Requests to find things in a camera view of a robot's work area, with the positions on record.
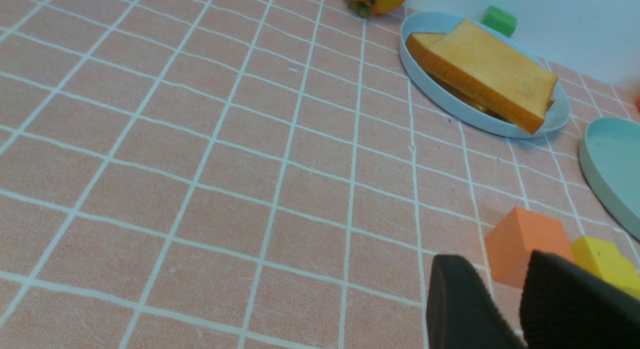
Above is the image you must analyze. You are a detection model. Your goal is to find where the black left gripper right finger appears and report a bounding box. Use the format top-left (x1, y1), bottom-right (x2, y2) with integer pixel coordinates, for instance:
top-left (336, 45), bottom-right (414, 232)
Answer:
top-left (519, 249), bottom-right (640, 349)

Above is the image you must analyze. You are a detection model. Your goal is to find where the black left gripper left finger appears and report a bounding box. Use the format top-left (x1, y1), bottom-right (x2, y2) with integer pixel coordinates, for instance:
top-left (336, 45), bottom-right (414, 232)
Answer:
top-left (426, 254), bottom-right (526, 349)

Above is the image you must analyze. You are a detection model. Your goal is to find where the yellow foam block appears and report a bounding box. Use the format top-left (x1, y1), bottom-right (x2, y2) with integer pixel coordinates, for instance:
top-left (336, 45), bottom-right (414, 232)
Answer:
top-left (571, 235), bottom-right (640, 299)

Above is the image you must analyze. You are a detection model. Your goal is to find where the orange foam cube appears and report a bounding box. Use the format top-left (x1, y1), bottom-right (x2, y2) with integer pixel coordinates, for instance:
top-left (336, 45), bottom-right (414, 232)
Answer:
top-left (485, 207), bottom-right (575, 289)

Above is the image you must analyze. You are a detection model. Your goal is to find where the teal green plate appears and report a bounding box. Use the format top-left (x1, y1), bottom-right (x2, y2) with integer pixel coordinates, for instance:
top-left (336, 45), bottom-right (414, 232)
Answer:
top-left (578, 117), bottom-right (640, 240)

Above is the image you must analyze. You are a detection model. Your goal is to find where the light blue plate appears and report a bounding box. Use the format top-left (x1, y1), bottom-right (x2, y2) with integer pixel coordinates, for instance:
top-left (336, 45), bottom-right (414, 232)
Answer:
top-left (398, 11), bottom-right (572, 140)

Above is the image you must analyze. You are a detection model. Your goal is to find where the green foam cube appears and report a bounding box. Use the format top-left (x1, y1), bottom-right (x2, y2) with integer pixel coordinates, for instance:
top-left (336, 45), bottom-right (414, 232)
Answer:
top-left (481, 5), bottom-right (518, 38)

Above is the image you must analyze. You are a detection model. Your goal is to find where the pink checkered tablecloth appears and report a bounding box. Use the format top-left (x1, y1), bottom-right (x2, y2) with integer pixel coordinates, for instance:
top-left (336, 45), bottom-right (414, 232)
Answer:
top-left (0, 0), bottom-right (639, 349)

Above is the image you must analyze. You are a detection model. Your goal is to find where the red yellow pomegranate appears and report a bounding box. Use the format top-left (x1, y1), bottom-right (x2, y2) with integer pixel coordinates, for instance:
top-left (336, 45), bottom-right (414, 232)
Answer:
top-left (348, 0), bottom-right (406, 19)

